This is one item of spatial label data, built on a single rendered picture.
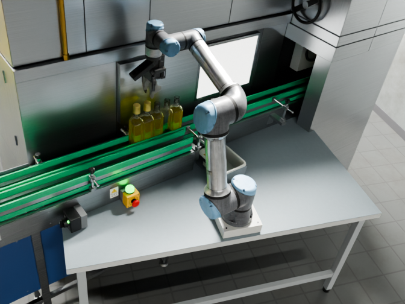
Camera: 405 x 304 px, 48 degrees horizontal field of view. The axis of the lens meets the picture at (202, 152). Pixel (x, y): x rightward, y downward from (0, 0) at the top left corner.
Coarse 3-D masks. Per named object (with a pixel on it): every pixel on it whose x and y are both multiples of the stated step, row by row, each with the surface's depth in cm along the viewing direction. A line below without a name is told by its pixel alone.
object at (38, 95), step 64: (0, 0) 165; (64, 0) 179; (128, 0) 196; (192, 0) 217; (256, 0) 244; (0, 64) 197; (64, 64) 192; (256, 64) 275; (0, 128) 244; (64, 128) 214
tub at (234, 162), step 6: (204, 150) 245; (228, 150) 248; (204, 156) 240; (228, 156) 249; (234, 156) 245; (228, 162) 249; (234, 162) 246; (240, 162) 242; (228, 168) 245; (234, 168) 235
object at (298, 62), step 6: (294, 48) 289; (300, 48) 285; (294, 54) 290; (300, 54) 286; (312, 54) 293; (294, 60) 292; (300, 60) 289; (306, 60) 293; (294, 66) 294; (300, 66) 292; (306, 66) 297; (312, 66) 301
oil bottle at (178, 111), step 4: (172, 104) 230; (172, 108) 228; (176, 108) 228; (180, 108) 229; (176, 112) 228; (180, 112) 230; (176, 116) 230; (180, 116) 232; (176, 120) 232; (180, 120) 234; (172, 124) 233; (176, 124) 233; (180, 124) 235; (172, 128) 234; (176, 128) 235
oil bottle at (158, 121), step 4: (152, 112) 223; (156, 112) 222; (160, 112) 223; (156, 116) 222; (160, 116) 223; (156, 120) 223; (160, 120) 225; (156, 124) 224; (160, 124) 226; (156, 128) 226; (160, 128) 228; (156, 132) 228; (160, 132) 230
